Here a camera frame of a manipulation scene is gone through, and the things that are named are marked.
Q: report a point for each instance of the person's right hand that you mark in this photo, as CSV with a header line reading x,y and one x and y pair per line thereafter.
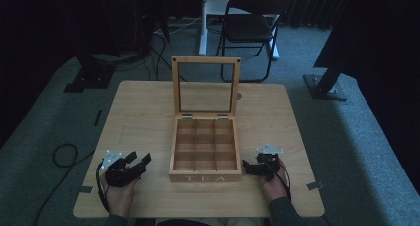
x,y
275,188

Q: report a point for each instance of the person's left hand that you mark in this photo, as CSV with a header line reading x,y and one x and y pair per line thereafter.
x,y
119,198

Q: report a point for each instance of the small grey round sticker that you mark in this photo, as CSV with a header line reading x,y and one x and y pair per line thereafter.
x,y
238,96

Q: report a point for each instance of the black folding chair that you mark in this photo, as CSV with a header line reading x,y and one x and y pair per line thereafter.
x,y
249,27
204,31

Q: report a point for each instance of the black stand base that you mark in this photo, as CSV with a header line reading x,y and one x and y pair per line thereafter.
x,y
89,79
323,87

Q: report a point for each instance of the black tape strip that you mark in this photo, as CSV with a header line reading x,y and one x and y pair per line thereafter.
x,y
98,117

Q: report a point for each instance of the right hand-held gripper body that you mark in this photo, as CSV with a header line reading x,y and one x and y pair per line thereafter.
x,y
268,161

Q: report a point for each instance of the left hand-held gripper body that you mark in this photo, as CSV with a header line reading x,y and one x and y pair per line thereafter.
x,y
120,176

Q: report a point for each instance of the wooden tea box with lid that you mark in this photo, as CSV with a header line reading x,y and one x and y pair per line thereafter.
x,y
204,178

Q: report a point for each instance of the grey tape piece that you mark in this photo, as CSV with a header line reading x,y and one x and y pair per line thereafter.
x,y
315,185
85,189

